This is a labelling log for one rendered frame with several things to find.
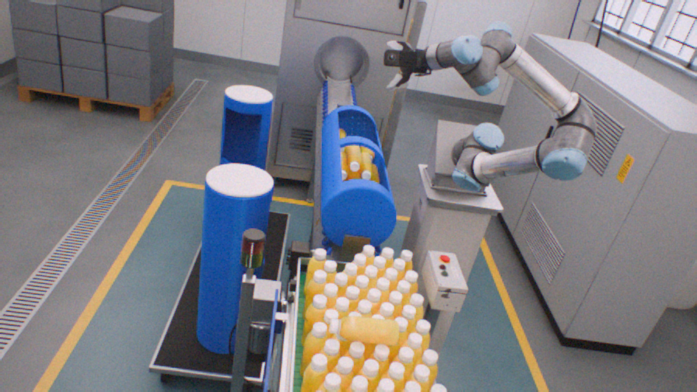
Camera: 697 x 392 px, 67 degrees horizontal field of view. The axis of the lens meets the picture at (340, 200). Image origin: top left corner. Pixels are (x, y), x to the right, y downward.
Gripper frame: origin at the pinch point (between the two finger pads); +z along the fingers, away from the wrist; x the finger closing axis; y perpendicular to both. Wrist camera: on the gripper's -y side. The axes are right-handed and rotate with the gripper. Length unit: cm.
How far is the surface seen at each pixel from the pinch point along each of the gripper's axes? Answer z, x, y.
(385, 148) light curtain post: 132, -20, 107
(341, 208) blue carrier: 27, -48, 2
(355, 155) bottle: 52, -28, 26
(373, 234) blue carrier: 24, -58, 15
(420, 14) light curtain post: 93, 54, 100
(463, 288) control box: -17, -71, 21
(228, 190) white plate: 66, -42, -26
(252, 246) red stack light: 0, -55, -46
